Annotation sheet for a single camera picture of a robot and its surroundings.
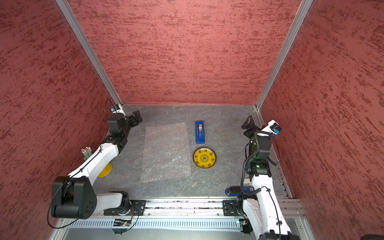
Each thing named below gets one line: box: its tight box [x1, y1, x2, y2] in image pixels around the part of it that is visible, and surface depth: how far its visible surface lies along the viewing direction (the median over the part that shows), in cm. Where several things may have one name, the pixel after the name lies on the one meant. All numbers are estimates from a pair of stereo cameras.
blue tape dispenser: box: [195, 121, 205, 144], surface depth 102 cm
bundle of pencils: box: [81, 146, 93, 161], surface depth 78 cm
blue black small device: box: [225, 185, 255, 197], surface depth 81 cm
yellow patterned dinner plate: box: [193, 146, 217, 169], surface depth 94 cm
